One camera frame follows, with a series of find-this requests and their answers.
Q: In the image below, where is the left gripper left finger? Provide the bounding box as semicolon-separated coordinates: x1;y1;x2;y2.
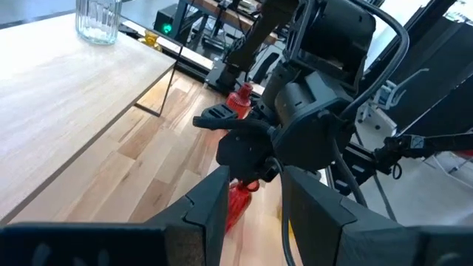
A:
146;166;230;266

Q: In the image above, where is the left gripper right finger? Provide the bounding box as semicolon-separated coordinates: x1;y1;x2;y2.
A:
283;166;418;266

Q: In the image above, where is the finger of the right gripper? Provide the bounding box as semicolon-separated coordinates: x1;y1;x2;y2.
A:
247;129;282;183
217;129;249;183

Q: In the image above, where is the wide red ribbed glass vase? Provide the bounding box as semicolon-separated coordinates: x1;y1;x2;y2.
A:
224;180;260;234

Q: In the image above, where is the clear ribbed glass vase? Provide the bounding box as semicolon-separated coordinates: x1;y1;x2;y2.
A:
75;0;123;46

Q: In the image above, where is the black box with green light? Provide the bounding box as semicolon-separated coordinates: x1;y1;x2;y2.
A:
153;2;184;38

